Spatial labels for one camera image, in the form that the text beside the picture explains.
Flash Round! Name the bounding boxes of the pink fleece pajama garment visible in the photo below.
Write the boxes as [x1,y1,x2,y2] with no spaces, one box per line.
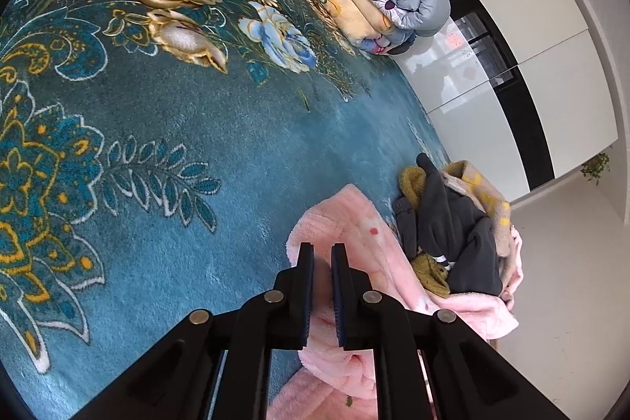
[267,184,518,419]

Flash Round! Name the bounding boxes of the dark navy garment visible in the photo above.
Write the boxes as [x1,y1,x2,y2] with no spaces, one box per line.
[414,152,503,296]

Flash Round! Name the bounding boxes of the beige yellow checked garment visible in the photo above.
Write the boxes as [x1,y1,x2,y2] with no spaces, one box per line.
[442,161,513,258]

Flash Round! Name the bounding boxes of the green potted plant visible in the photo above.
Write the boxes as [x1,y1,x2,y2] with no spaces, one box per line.
[580,152,611,185]

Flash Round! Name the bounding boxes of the teal floral bed blanket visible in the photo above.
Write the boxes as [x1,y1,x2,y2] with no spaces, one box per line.
[1,0,447,419]

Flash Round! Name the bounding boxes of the white black wardrobe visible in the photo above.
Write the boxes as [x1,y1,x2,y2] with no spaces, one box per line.
[397,0,618,201]

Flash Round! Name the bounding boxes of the yellow folded floral blanket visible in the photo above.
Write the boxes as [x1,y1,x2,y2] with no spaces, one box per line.
[308,0,417,56]

